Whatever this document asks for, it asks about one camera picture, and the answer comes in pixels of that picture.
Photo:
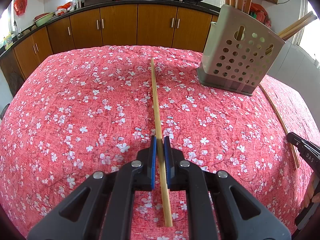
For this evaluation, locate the lower wooden kitchen cabinets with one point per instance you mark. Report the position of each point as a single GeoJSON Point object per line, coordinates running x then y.
{"type": "Point", "coordinates": [122, 25]}

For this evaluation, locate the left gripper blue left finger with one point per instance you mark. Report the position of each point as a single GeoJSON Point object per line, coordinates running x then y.
{"type": "Point", "coordinates": [102, 206]}

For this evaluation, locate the red white bag on counter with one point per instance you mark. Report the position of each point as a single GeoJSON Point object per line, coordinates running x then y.
{"type": "Point", "coordinates": [62, 9]}

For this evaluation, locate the red floral tablecloth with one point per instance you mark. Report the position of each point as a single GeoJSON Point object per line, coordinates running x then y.
{"type": "Point", "coordinates": [91, 109]}

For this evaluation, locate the green basin on counter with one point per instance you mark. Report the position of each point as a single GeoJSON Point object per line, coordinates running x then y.
{"type": "Point", "coordinates": [43, 18]}

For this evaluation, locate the yellow detergent bottle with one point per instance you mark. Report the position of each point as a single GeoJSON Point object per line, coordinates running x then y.
{"type": "Point", "coordinates": [8, 42]}

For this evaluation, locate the person's right hand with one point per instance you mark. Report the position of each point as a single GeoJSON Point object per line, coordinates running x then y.
{"type": "Point", "coordinates": [310, 196]}

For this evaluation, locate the right kitchen window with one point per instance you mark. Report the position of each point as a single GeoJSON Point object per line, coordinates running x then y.
{"type": "Point", "coordinates": [309, 38]}

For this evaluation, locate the red bags and condiment bottles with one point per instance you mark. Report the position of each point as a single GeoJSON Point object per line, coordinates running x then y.
{"type": "Point", "coordinates": [258, 12]}

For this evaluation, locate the grey perforated utensil holder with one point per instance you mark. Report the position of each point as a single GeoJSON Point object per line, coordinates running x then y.
{"type": "Point", "coordinates": [238, 53]}

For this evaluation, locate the bamboo chopstick group two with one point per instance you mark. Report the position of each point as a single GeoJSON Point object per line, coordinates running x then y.
{"type": "Point", "coordinates": [160, 152]}
{"type": "Point", "coordinates": [297, 22]}

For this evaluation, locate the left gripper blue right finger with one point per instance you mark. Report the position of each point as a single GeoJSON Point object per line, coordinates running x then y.
{"type": "Point", "coordinates": [218, 206]}

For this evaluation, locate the red plastic bag hanging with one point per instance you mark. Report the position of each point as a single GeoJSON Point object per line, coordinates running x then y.
{"type": "Point", "coordinates": [20, 6]}

